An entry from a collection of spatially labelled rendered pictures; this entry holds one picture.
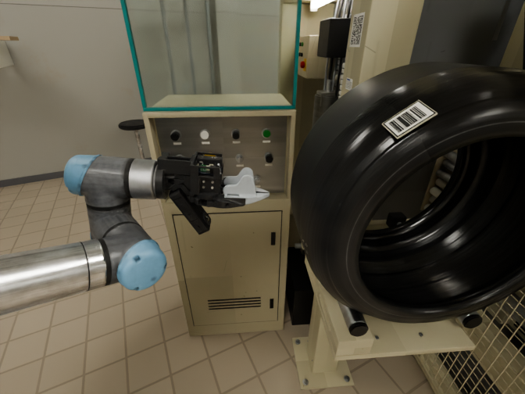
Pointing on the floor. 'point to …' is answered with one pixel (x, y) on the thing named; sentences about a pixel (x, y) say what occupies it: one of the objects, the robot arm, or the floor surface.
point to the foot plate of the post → (336, 378)
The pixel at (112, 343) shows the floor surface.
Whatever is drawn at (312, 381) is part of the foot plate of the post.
